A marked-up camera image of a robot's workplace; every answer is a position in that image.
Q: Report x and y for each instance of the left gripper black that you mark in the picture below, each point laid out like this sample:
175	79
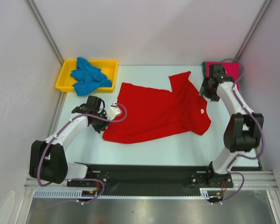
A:
99	129

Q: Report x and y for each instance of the yellow plastic tray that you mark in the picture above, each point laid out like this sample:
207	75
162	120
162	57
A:
65	81

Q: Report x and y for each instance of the folded magenta t shirt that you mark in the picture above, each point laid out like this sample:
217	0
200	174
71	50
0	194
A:
232	71

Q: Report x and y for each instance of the blue t shirt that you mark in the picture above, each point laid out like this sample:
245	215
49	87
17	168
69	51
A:
88	78

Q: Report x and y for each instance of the grey slotted cable duct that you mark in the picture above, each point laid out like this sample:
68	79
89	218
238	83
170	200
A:
85	194

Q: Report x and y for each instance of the aluminium frame rail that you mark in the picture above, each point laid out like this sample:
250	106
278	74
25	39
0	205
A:
248	179

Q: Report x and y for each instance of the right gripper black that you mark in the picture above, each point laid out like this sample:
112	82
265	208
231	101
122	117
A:
204	92

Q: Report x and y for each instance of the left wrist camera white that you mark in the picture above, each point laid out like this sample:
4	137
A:
113	111

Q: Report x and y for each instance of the red t shirt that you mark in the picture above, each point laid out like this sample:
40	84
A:
156	113

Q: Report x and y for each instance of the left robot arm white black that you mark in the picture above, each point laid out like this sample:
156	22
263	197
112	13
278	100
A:
48	163

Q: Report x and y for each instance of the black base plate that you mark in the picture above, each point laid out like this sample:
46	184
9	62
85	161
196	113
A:
141	180

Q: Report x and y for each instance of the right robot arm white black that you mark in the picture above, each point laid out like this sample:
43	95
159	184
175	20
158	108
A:
244	130

